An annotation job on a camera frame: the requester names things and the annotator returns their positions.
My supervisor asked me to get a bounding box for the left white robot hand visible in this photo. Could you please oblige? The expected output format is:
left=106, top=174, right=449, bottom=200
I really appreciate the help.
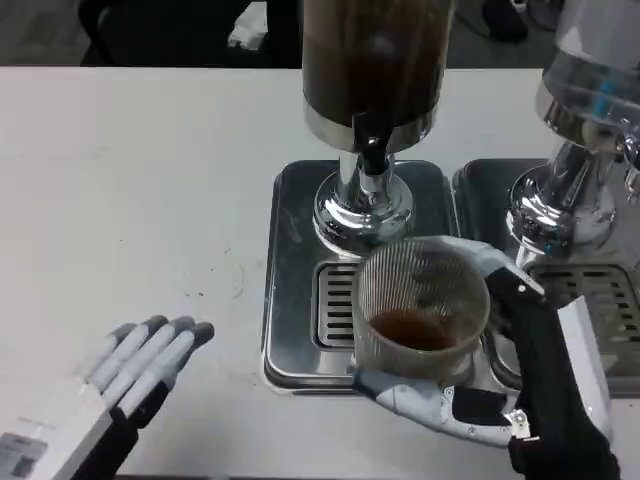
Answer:
left=0, top=314, right=215, bottom=480

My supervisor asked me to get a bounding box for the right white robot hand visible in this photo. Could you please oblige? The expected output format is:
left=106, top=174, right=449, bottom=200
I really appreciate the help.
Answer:
left=349, top=238, right=621, bottom=480

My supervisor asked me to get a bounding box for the clear ribbed glass cup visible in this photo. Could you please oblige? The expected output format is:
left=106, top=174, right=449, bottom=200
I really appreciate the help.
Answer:
left=353, top=238, right=491, bottom=382

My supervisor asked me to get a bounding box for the slotted steel tray grid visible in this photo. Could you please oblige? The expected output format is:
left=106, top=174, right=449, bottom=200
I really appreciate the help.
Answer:
left=524, top=263, right=640, bottom=356
left=313, top=262, right=366, bottom=351

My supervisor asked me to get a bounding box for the steel drip tray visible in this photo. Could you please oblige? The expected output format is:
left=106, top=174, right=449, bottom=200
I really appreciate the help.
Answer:
left=262, top=159, right=486, bottom=396
left=452, top=158, right=640, bottom=399

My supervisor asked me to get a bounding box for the dispenser with clear tank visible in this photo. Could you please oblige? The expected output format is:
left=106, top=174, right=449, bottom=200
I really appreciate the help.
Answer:
left=504, top=0, right=640, bottom=274

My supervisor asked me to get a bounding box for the black dispenser tap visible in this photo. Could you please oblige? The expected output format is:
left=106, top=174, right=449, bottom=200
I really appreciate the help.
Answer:
left=351, top=112, right=394, bottom=176

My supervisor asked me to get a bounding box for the black shoe-like object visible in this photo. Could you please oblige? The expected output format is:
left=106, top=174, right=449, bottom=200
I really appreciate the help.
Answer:
left=449, top=0, right=529, bottom=42

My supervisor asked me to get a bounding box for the dispenser with brown drink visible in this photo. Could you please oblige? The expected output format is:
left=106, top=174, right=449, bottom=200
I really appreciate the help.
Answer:
left=301, top=0, right=456, bottom=259

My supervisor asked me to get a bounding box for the white crumpled object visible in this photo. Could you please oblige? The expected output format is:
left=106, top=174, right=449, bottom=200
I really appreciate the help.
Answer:
left=227, top=7, right=271, bottom=51

